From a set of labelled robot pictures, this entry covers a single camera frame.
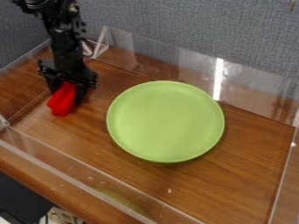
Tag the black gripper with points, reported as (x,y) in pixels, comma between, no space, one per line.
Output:
(65,66)

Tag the red block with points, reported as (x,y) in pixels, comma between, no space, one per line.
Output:
(61,100)

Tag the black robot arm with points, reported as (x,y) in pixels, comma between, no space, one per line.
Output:
(64,26)

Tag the green round plate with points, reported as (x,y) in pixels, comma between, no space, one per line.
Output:
(165,121)

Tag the clear acrylic corner bracket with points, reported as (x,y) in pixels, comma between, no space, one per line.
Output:
(94,48)

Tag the clear acrylic enclosure wall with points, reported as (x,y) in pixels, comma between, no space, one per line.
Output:
(242,183)

